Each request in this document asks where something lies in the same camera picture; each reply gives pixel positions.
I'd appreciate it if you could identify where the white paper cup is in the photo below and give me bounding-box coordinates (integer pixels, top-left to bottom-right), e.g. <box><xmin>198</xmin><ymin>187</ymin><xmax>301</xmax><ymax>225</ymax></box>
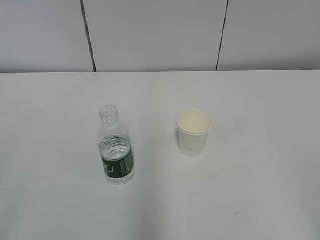
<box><xmin>177</xmin><ymin>109</ymin><xmax>213</xmax><ymax>158</ymax></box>

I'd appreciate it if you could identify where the clear water bottle green label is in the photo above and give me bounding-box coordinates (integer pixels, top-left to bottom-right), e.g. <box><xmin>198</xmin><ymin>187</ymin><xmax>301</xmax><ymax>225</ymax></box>
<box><xmin>97</xmin><ymin>104</ymin><xmax>135</xmax><ymax>185</ymax></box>

